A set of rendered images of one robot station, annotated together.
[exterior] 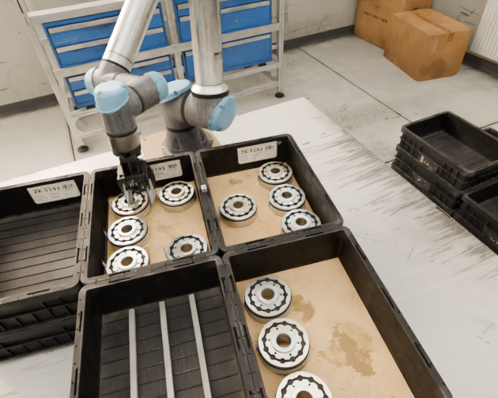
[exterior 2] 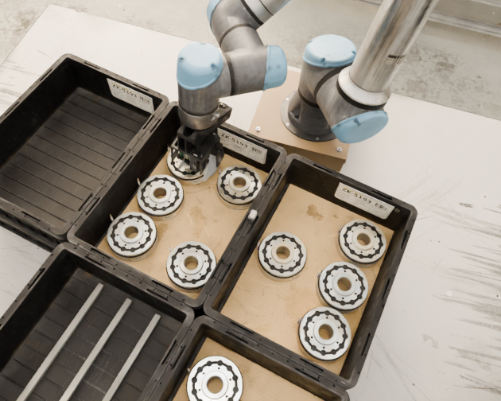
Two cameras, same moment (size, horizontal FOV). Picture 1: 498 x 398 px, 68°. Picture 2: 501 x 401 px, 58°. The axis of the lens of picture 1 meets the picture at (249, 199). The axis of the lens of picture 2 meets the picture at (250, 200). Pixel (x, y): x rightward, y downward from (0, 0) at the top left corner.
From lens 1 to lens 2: 0.42 m
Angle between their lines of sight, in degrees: 26
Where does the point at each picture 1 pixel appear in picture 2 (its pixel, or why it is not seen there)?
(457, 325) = not seen: outside the picture
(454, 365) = not seen: outside the picture
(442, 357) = not seen: outside the picture
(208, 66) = (370, 65)
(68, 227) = (122, 142)
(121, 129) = (190, 107)
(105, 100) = (182, 72)
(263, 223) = (293, 293)
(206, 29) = (395, 21)
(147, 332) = (96, 318)
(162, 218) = (206, 200)
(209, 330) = (143, 364)
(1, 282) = (34, 161)
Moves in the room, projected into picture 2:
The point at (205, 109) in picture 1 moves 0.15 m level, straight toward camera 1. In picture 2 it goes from (338, 109) to (304, 157)
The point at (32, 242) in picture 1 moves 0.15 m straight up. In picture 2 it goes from (84, 135) to (66, 94)
